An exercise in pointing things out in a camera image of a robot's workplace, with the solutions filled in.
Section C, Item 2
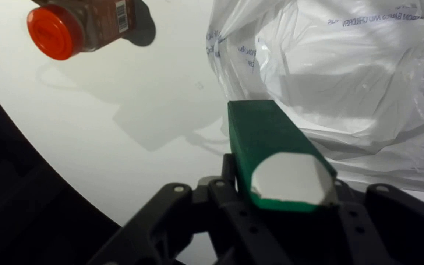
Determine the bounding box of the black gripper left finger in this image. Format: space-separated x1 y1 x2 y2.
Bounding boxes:
89 154 292 265

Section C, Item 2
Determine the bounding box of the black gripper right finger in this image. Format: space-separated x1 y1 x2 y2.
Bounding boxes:
320 179 424 265

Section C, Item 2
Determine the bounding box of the green plastic block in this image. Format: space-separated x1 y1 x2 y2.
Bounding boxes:
227 99 339 214

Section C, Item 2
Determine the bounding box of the brown spice jar red lid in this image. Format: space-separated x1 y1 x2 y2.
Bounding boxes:
25 0 158 62

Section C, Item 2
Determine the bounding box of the white translucent plastic bag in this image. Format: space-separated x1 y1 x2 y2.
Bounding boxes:
205 0 424 198

